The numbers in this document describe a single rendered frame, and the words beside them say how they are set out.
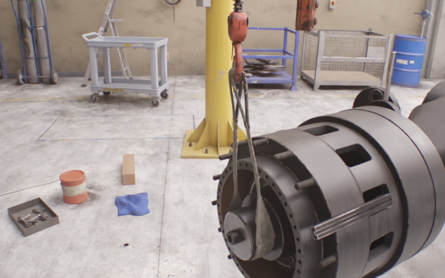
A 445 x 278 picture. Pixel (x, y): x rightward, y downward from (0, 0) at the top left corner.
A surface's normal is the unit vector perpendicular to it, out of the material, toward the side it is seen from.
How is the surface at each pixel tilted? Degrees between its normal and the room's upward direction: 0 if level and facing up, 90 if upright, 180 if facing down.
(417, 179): 55
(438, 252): 0
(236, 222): 90
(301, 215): 50
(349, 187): 44
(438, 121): 27
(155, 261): 0
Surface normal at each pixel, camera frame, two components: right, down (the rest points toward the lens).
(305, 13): -0.44, 0.33
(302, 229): 0.46, -0.20
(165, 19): 0.10, 0.37
